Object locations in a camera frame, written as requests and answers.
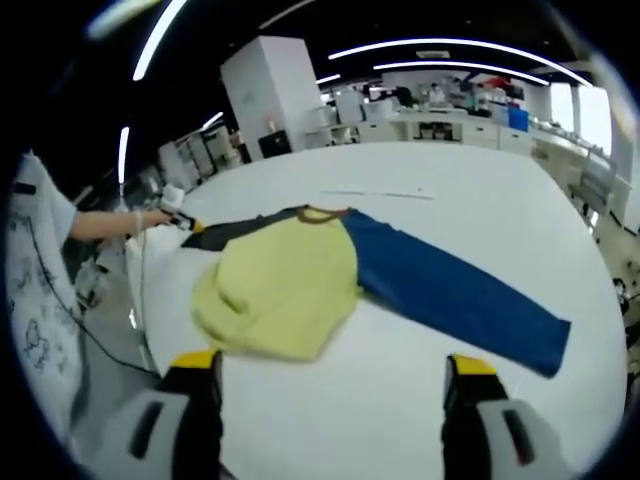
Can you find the white template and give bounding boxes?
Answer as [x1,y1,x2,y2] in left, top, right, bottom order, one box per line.
[319,187,435,201]

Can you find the white tall cabinet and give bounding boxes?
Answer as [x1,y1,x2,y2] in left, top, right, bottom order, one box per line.
[334,92,364,124]

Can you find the white square pillar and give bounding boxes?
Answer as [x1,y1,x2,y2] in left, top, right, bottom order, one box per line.
[220,35,321,161]

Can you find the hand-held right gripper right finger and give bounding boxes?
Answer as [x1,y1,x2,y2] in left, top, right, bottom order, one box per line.
[441,353,566,480]

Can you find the yellow blue black garment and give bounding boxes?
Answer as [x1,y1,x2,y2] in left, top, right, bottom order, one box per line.
[180,203,572,379]

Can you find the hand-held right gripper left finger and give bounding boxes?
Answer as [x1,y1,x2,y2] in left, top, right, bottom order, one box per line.
[107,348,225,480]

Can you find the person's left hand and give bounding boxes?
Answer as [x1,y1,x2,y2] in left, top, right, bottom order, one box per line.
[132,208,171,234]

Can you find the white counter unit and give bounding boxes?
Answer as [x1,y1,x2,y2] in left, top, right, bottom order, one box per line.
[389,112,534,151]

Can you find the black cabinet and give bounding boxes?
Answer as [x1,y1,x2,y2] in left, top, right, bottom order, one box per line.
[258,129,291,161]

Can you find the grey ceiling rail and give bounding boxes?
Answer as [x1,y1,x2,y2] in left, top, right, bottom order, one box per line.
[259,0,321,29]

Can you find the person's white printed shirt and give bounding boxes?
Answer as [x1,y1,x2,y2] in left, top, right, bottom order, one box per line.
[7,152,89,451]

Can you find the grey metal rack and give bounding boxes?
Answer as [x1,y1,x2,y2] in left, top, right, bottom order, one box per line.
[569,149,631,231]

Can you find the white shelving racks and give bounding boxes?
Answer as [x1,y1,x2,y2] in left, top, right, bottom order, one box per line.
[158,127,231,189]

